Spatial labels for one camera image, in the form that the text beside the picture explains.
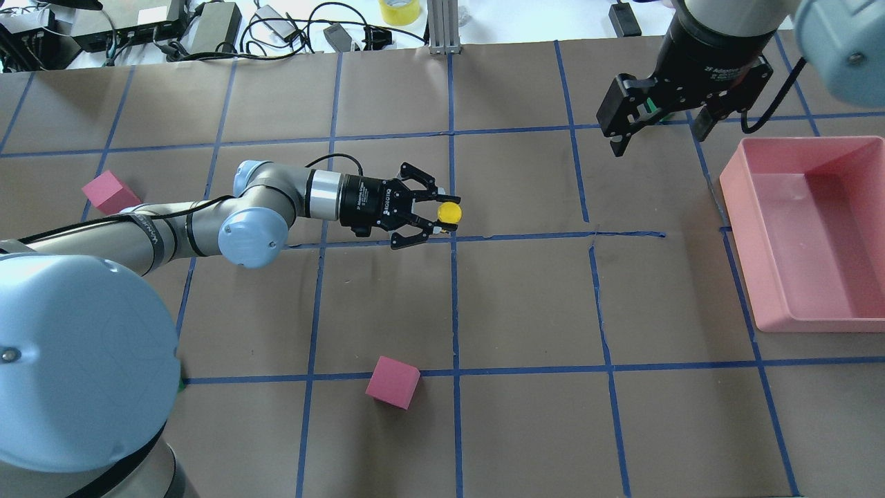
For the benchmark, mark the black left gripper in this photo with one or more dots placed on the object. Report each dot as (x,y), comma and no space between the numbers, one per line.
(364,201)

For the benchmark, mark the yellow push button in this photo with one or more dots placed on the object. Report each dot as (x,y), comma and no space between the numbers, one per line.
(449,216)

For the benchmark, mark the pink foam cube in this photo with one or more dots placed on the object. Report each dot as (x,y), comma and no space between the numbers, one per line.
(393,382)
(109,194)

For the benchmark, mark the yellow tape roll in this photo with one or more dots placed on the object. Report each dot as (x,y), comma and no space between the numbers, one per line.
(399,12)

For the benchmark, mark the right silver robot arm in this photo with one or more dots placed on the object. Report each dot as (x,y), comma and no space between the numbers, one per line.
(711,59)

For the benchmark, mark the pink plastic bin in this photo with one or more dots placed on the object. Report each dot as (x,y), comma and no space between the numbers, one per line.
(808,221)

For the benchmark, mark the black power adapter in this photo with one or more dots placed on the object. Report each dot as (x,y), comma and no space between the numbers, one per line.
(217,23)

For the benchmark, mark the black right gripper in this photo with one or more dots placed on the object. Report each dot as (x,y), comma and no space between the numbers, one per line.
(706,45)

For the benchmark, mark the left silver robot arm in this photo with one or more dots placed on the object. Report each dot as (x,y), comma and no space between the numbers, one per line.
(89,370)

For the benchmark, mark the aluminium frame post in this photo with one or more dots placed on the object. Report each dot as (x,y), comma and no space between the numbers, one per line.
(443,28)

